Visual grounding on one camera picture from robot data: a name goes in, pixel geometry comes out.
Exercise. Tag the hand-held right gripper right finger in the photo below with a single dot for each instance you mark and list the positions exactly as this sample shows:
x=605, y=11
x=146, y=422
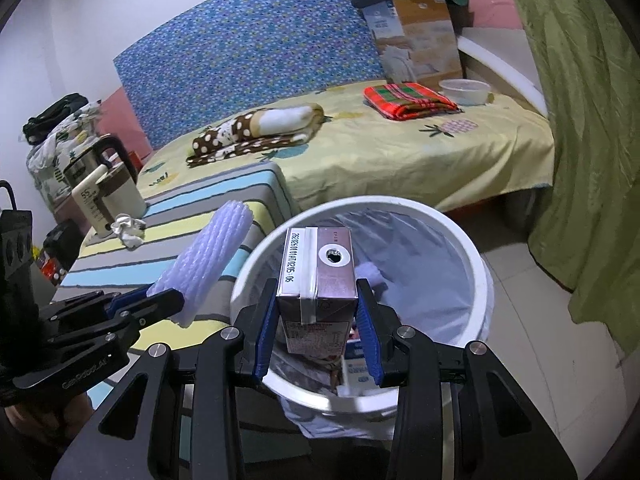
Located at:
x=370, y=340

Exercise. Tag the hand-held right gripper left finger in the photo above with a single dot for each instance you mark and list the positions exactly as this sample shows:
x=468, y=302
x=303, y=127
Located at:
x=265, y=335

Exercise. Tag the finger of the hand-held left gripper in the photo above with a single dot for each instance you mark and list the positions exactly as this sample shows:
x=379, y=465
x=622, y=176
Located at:
x=150, y=310
x=130, y=297

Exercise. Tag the white blue-label yogurt cup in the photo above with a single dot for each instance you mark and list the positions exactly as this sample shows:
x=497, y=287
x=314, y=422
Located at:
x=355, y=370

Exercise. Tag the pink red milk carton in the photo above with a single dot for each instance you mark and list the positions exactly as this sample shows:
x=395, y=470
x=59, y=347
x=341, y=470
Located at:
x=315, y=320

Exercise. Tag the white foam fruit net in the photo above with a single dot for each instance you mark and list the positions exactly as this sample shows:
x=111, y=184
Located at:
x=200, y=260

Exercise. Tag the white trash bin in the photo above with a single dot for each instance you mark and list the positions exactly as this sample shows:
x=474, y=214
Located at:
x=450, y=240

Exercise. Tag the person's left hand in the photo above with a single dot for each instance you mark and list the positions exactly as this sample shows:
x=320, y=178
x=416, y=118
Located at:
x=45, y=420

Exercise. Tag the crumpled white tissue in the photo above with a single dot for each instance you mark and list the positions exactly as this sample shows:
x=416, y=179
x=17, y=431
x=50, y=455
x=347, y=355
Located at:
x=127, y=230

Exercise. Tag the clear plastic bin liner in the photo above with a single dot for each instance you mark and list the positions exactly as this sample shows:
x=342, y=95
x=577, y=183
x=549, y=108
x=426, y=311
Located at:
x=425, y=300

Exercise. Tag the beige steel electric kettle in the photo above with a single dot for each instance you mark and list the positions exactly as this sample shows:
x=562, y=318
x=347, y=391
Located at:
x=87, y=205

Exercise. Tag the beige brown tumbler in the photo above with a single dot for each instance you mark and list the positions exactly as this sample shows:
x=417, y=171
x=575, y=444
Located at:
x=120, y=195

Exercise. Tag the striped tablecloth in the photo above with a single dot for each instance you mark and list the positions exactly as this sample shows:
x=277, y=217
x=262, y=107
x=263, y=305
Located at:
x=200, y=195

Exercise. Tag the pineapple print bedding bundle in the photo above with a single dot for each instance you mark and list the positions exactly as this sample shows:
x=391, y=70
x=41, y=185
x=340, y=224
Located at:
x=50, y=160

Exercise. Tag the yellow bedsheet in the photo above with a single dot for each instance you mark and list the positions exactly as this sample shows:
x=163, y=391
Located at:
x=375, y=160

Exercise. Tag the brown polka dot blanket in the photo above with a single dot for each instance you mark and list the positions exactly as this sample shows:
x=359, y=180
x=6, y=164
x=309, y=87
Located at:
x=235, y=132

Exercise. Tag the red plaid cloth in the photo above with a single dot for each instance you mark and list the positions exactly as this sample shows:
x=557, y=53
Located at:
x=410, y=100

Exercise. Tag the clear plastic food container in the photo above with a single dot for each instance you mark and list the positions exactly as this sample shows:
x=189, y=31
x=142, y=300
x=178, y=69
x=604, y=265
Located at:
x=465, y=91

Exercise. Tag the blue floral mattress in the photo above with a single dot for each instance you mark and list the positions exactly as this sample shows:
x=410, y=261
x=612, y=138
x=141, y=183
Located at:
x=250, y=50

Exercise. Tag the green curtain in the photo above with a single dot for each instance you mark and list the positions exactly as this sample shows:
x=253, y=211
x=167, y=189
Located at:
x=585, y=135

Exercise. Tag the brown paper shopping bag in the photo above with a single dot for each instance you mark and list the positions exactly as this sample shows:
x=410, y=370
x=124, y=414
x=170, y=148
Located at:
x=420, y=35

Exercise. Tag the white bed frame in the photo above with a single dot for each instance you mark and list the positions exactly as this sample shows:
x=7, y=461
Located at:
x=500, y=67

